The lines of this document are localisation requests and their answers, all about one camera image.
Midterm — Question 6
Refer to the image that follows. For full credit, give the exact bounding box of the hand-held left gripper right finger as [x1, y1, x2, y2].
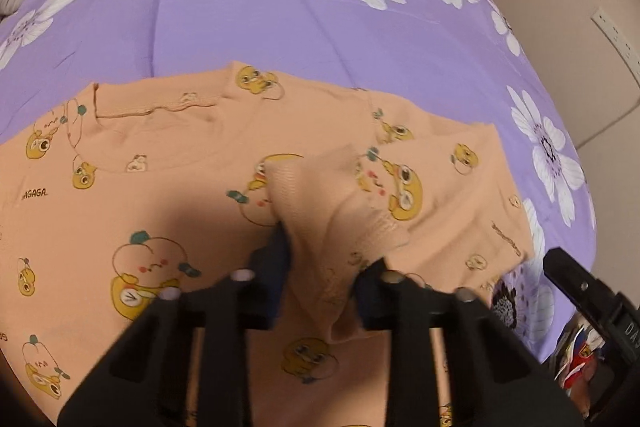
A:
[352, 257, 585, 427]

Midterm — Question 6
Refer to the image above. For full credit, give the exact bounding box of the colourful printed cloth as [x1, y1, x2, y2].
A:
[550, 309, 608, 403]

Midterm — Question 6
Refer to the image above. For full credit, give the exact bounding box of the orange cartoon print shirt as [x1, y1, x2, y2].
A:
[0, 62, 538, 427]

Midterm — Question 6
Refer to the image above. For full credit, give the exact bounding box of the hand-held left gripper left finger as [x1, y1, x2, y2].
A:
[56, 227, 293, 427]

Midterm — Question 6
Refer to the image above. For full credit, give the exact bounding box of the white wall power socket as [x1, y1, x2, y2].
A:
[590, 6, 640, 80]

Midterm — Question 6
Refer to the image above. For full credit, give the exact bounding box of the purple floral blanket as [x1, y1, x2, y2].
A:
[0, 0, 599, 427]

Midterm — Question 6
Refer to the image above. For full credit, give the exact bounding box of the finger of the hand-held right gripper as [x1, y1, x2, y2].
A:
[543, 248, 621, 315]

